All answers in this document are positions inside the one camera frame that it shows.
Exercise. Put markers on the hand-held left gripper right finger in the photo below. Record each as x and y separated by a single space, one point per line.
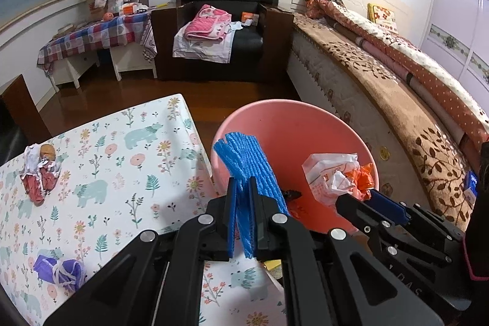
252 211

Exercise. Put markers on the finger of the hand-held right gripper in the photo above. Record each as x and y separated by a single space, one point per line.
359 211
386 202

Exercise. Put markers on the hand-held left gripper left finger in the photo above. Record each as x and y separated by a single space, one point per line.
232 219

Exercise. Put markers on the orange and white wrapper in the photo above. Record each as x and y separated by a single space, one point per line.
328 177

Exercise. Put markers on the blue foam net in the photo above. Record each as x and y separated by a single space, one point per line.
244 161

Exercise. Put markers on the pink plastic bucket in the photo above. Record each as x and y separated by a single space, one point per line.
282 127

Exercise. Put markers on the black plastic wrapper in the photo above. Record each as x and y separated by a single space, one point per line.
292 193

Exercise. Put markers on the bed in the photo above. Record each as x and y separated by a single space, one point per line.
344 89

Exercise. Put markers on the brown patterned bed blanket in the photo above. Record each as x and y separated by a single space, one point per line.
374 81

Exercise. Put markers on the table with floral tablecloth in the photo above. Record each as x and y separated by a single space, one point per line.
114 177

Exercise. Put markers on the white cloth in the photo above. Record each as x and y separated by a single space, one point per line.
202 49

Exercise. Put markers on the purple face mask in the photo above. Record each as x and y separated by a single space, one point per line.
59 270

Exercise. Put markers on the white side table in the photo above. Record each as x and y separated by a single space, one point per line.
74 68
133 62

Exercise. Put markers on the yellow cushion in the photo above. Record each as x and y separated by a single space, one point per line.
382 16

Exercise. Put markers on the white paper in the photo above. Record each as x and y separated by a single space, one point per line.
237 26

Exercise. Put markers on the small orange box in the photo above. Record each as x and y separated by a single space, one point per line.
250 17

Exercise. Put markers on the pink blanket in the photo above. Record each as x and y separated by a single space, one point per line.
208 22

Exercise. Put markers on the brown nut shell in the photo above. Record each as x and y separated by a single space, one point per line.
48 151

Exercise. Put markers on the crumpled red wrapper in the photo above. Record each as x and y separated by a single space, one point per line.
40 177

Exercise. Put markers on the lilac wardrobe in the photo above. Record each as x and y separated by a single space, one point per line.
454 5

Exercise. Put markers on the plaid tablecloth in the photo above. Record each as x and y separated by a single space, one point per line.
95 34

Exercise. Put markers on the orange and white box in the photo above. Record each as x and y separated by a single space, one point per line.
129 9

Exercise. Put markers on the orange fruit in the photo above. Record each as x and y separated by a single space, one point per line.
107 16

